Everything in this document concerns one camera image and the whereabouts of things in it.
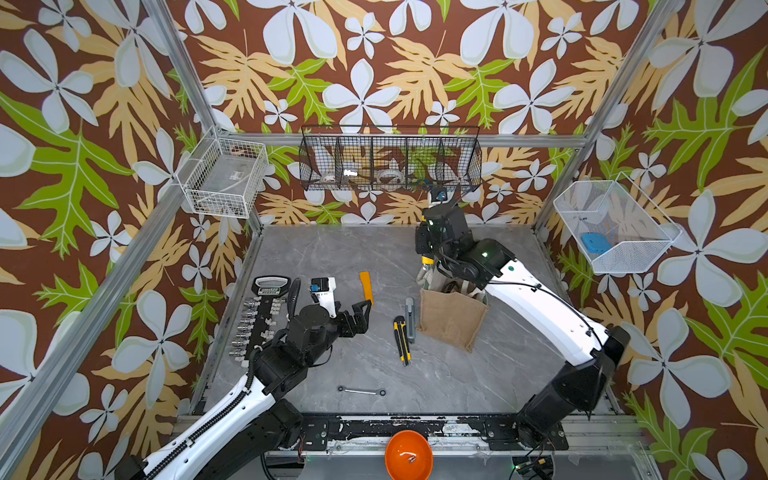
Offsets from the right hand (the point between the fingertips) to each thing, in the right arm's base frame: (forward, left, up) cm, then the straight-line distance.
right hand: (422, 225), depth 74 cm
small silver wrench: (-31, +11, -33) cm, 47 cm away
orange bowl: (-46, +4, -33) cm, 56 cm away
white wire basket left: (+19, +57, +2) cm, 60 cm away
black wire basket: (+34, +7, -2) cm, 35 cm away
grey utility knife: (-7, +1, -33) cm, 34 cm away
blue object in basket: (+1, -49, -8) cm, 50 cm away
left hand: (-16, +16, -11) cm, 25 cm away
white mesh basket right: (+6, -55, -6) cm, 56 cm away
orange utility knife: (+7, +16, -33) cm, 38 cm away
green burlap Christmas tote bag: (-14, -10, -20) cm, 26 cm away
